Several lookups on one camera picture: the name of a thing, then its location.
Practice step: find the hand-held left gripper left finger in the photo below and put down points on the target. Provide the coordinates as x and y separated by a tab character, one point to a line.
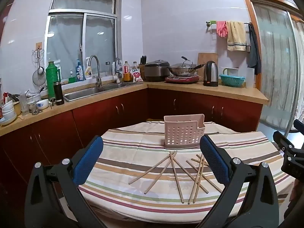
87	161

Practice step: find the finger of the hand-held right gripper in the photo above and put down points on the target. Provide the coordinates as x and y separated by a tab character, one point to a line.
299	126
291	161

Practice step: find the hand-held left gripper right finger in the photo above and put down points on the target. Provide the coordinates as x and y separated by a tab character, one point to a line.
213	159

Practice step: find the pink perforated utensil holder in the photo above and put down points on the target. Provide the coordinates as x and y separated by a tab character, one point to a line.
182	133

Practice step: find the pile of chopsticks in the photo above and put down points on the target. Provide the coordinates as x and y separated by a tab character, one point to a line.
177	178

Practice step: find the person's right forearm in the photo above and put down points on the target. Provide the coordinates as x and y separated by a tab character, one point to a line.
298	187

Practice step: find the red kitchen counter cabinets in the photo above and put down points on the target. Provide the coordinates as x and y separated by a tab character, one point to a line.
95	121

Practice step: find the striped tablecloth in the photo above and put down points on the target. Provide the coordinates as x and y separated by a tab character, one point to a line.
133	147

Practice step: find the sliding glass door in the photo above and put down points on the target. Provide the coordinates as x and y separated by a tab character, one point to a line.
275	64

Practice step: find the steel kitchen sink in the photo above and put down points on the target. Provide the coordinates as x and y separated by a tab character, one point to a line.
85	92

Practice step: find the olive cushion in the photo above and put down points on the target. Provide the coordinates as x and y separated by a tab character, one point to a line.
155	119

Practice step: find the white plastic container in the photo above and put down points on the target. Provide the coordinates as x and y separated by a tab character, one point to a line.
247	77

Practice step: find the black thermos bottle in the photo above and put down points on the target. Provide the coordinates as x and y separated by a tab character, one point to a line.
58	95

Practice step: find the blue patterned bowl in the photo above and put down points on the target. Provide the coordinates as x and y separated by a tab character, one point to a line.
42	104

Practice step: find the teal colander basket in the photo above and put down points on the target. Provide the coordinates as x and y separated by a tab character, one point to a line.
232	80

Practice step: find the steel electric kettle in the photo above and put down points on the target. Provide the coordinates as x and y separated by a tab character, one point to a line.
211	74

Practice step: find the dark grey cloth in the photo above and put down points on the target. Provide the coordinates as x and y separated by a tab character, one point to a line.
254	54

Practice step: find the green soap pump bottle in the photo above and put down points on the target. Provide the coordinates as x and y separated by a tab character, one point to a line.
72	78

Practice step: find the red induction cooker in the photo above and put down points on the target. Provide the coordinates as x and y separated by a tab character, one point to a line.
181	79

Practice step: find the clear drinking glass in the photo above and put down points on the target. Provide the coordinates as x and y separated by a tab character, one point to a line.
23	104

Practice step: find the tall steel faucet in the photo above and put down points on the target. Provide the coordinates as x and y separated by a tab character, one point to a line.
97	76

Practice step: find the green thermos flask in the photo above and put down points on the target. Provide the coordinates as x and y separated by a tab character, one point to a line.
52	80

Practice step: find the blue dish soap bottle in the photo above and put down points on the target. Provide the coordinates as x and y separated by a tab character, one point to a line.
80	72

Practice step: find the white spray cleaner bottle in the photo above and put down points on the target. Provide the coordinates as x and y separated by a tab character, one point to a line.
88	71

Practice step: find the stack of white bowls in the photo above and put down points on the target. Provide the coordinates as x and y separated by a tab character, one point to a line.
8	114

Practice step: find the steel wok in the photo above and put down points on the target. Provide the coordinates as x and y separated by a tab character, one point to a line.
182	71

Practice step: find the clear glass jar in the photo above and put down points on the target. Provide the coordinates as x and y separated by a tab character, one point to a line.
108	69

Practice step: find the hanging mesh strainer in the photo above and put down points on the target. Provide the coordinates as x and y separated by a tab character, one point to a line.
39	78

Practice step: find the cooking oil bottle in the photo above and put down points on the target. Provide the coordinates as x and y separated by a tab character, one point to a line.
127	72

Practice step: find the white plastic bottle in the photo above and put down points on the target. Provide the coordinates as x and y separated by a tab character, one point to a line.
120	68

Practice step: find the red white snack bag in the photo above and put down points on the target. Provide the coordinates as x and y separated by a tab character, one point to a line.
136	75

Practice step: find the glass wok lid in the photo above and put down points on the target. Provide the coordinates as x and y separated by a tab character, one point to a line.
182	64

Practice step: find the wooden cutting board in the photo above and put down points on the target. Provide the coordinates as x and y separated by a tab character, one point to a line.
203	58

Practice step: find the grey rice cooker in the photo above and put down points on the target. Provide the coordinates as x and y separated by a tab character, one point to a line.
155	72

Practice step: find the small sauce bottle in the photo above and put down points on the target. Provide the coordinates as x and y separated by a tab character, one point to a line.
135	66

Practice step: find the wooden knife block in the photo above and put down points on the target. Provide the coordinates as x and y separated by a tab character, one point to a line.
142	68

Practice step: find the yellow towel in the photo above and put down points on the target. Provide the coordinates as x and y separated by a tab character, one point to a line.
236	36

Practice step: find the aluminium sliding window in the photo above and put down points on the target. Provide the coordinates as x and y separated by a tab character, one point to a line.
66	42

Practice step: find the pink rubber gloves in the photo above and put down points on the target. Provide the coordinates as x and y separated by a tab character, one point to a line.
222	29

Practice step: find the metal towel rack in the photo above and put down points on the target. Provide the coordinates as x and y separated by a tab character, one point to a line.
212	28

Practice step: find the green hook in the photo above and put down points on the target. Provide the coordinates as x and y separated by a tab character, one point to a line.
213	22

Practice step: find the wooden door frame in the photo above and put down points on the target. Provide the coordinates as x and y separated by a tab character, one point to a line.
247	0

